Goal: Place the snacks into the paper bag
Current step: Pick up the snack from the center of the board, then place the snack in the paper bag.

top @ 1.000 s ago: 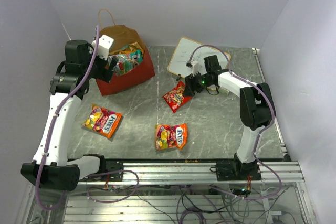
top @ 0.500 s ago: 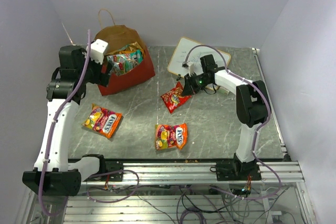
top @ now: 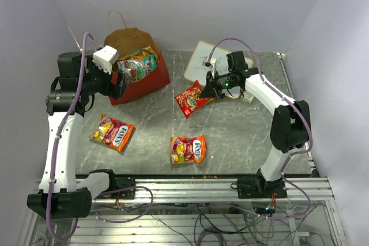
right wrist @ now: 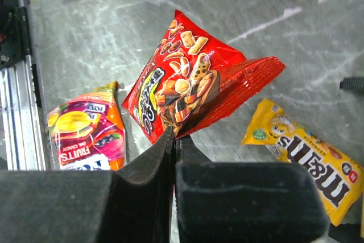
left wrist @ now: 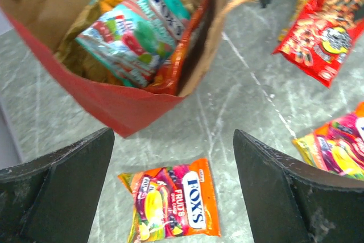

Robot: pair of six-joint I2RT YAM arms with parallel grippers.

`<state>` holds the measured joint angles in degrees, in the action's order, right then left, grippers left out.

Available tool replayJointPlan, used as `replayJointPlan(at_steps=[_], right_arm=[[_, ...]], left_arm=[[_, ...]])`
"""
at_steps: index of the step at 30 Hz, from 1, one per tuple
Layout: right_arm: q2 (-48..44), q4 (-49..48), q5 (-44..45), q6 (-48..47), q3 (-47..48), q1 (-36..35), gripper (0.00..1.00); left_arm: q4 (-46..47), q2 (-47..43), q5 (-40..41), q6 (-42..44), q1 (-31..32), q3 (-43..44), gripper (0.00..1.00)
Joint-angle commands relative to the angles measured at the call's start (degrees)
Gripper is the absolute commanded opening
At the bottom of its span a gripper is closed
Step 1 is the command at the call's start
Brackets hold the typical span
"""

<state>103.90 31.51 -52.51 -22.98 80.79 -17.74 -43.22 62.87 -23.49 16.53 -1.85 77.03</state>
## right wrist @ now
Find yellow M&M's packet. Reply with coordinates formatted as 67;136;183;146
241;98;363;226

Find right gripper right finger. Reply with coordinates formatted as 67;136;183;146
175;136;329;242

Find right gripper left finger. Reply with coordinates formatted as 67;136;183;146
1;127;174;242

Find red snack packet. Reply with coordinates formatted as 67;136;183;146
122;11;285;143

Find small whiteboard with writing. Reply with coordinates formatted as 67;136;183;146
339;77;364;93

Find aluminium rail frame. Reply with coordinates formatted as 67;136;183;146
1;0;52;170

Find orange Fox's fruits bag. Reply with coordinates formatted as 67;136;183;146
47;81;126;171

